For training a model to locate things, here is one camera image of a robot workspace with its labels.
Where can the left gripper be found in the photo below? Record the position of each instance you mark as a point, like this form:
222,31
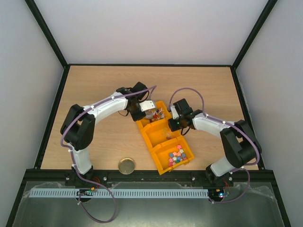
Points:
136,117

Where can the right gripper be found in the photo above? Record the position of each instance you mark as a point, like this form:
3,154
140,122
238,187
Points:
173,124

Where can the metal scoop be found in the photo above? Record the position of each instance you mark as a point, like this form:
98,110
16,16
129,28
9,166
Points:
151,114

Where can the yellow lollipop bin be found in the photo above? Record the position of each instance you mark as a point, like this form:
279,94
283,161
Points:
159,113

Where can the yellow star candy bin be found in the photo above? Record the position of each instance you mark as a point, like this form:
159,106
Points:
171,154

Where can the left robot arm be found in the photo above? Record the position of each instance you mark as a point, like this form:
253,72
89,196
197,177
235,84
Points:
78,128

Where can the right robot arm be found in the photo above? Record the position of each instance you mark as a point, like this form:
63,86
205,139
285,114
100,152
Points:
239,141

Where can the gold jar lid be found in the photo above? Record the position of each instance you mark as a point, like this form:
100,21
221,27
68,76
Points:
126,165

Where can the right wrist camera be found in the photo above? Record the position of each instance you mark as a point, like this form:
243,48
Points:
172,109

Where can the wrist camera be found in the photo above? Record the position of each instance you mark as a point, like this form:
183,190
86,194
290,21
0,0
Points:
172,109
147,105

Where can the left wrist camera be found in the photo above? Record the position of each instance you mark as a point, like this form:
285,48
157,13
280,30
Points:
147,105

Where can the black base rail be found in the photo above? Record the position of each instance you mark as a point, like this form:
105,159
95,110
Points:
112,177

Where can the grey slotted cable duct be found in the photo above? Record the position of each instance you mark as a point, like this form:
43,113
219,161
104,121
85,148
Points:
120,193

